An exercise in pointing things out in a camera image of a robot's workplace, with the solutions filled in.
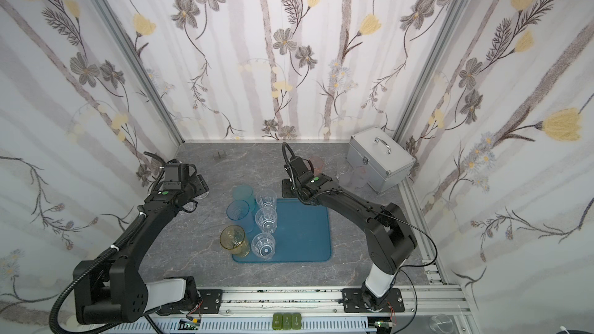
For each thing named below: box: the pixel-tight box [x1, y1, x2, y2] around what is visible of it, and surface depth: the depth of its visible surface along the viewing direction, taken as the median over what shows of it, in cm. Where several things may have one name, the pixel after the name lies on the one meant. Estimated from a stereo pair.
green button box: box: [272, 312, 303, 331], surface depth 70 cm
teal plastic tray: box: [232, 198, 332, 263], surface depth 90 cm
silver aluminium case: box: [345, 126, 417, 195], surface depth 98 cm
